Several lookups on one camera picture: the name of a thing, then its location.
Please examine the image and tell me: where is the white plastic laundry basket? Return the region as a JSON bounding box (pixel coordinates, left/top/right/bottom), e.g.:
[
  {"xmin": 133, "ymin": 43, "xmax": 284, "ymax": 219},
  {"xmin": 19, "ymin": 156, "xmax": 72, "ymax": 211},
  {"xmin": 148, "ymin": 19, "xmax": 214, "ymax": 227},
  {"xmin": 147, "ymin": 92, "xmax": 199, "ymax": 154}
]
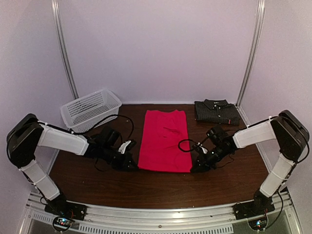
[{"xmin": 60, "ymin": 89, "xmax": 122, "ymax": 133}]

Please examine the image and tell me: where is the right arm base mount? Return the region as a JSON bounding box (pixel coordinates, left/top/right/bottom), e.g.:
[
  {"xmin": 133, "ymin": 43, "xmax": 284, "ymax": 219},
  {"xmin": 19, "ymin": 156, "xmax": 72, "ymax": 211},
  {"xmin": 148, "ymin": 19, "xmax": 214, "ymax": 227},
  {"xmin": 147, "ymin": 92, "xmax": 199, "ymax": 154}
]
[{"xmin": 232, "ymin": 188, "xmax": 284, "ymax": 233}]

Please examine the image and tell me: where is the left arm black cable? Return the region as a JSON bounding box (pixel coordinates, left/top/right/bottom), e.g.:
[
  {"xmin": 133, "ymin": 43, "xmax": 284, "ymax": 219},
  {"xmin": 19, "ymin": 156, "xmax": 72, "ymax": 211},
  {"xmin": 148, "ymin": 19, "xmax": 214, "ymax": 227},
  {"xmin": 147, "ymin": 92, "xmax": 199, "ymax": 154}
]
[{"xmin": 36, "ymin": 114, "xmax": 135, "ymax": 144}]

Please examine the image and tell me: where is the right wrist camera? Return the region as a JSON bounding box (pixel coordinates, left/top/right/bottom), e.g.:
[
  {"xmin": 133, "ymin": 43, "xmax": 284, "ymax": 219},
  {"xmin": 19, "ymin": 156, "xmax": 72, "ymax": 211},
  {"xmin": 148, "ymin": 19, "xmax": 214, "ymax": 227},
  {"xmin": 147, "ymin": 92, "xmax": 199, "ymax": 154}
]
[{"xmin": 192, "ymin": 125, "xmax": 230, "ymax": 154}]

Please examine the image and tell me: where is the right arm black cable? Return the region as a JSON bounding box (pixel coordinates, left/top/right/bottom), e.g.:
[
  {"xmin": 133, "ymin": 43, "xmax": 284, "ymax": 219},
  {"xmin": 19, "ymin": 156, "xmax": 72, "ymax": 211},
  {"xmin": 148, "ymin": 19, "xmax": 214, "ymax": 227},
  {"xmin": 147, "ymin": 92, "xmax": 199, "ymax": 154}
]
[{"xmin": 177, "ymin": 138, "xmax": 208, "ymax": 152}]

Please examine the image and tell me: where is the aluminium corner post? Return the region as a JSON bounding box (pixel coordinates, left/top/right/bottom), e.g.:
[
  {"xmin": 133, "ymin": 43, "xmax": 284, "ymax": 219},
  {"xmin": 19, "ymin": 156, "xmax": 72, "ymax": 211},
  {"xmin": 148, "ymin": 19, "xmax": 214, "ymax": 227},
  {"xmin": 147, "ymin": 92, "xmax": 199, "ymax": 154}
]
[
  {"xmin": 51, "ymin": 0, "xmax": 79, "ymax": 99},
  {"xmin": 236, "ymin": 0, "xmax": 266, "ymax": 108}
]

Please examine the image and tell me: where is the red garment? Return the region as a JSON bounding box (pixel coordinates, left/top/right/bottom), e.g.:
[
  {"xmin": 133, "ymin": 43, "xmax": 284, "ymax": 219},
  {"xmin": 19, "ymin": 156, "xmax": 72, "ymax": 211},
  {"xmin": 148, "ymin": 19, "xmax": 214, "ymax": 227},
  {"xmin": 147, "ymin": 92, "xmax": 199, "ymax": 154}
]
[{"xmin": 138, "ymin": 110, "xmax": 192, "ymax": 173}]

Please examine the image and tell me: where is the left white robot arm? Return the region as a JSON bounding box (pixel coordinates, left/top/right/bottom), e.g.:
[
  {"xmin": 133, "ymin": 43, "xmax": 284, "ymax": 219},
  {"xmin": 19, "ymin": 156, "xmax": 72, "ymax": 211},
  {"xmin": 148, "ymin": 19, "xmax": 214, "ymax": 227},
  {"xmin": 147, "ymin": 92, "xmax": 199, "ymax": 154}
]
[{"xmin": 6, "ymin": 114, "xmax": 138, "ymax": 216}]

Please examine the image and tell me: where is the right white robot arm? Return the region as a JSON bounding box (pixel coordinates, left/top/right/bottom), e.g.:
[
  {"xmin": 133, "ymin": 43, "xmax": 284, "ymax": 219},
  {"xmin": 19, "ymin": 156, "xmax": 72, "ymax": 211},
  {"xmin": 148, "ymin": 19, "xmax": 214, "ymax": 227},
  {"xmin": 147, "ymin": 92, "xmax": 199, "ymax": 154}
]
[{"xmin": 190, "ymin": 110, "xmax": 310, "ymax": 215}]

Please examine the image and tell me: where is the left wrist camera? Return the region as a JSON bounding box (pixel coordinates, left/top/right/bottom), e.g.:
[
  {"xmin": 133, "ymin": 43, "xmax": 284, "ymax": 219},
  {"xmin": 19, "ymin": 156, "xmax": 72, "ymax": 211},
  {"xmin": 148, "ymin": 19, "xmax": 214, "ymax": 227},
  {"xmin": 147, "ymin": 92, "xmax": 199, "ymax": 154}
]
[{"xmin": 96, "ymin": 126, "xmax": 137, "ymax": 154}]

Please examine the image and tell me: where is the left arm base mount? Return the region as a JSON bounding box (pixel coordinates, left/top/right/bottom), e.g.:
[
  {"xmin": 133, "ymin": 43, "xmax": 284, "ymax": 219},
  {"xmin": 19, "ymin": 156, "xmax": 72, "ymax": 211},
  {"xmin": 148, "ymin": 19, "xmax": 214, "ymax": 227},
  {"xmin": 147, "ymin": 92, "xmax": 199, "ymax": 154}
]
[{"xmin": 40, "ymin": 192, "xmax": 87, "ymax": 234}]

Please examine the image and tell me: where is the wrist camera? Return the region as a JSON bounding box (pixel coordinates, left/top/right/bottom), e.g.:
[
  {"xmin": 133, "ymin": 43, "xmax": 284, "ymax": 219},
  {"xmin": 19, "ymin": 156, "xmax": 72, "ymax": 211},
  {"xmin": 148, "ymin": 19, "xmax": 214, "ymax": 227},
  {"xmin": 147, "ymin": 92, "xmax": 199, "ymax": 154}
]
[
  {"xmin": 96, "ymin": 126, "xmax": 137, "ymax": 154},
  {"xmin": 192, "ymin": 125, "xmax": 230, "ymax": 154}
]

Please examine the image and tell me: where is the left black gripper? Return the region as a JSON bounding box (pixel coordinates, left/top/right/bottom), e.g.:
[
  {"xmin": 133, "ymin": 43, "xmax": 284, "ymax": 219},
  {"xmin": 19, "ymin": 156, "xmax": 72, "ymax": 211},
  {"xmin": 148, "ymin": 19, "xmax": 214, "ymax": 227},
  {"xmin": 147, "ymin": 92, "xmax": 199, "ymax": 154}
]
[{"xmin": 101, "ymin": 145, "xmax": 139, "ymax": 171}]

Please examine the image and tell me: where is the right aluminium corner post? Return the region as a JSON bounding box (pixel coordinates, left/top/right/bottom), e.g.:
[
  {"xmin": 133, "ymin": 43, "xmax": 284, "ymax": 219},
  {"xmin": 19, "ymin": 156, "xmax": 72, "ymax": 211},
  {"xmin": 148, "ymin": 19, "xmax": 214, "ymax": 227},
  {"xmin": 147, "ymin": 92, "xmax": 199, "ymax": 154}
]
[{"xmin": 236, "ymin": 0, "xmax": 266, "ymax": 108}]

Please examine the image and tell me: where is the black pinstriped shirt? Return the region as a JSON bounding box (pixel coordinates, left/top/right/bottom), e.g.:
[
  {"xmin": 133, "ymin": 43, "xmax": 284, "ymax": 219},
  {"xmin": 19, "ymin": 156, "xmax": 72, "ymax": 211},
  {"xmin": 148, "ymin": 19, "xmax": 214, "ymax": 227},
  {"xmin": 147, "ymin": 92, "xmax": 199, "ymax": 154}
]
[{"xmin": 195, "ymin": 99, "xmax": 240, "ymax": 126}]

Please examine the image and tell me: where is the left aluminium corner post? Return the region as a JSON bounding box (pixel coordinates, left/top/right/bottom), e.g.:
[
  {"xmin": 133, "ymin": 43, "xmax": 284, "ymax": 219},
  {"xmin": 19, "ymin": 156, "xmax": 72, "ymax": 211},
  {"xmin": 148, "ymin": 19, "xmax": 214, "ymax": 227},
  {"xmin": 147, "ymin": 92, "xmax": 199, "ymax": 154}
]
[{"xmin": 51, "ymin": 0, "xmax": 79, "ymax": 99}]

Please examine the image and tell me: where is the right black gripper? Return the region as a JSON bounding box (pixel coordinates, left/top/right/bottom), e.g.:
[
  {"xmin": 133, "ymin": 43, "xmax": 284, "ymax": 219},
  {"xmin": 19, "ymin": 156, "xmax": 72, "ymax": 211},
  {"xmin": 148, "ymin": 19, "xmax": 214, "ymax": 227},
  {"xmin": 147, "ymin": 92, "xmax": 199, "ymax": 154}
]
[{"xmin": 190, "ymin": 145, "xmax": 230, "ymax": 174}]

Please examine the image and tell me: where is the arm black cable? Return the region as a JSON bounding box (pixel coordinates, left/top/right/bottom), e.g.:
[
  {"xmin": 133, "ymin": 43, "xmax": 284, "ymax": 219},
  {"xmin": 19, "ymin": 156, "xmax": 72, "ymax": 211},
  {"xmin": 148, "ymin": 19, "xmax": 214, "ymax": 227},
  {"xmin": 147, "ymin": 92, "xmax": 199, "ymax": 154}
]
[
  {"xmin": 36, "ymin": 114, "xmax": 135, "ymax": 144},
  {"xmin": 177, "ymin": 138, "xmax": 208, "ymax": 152}
]

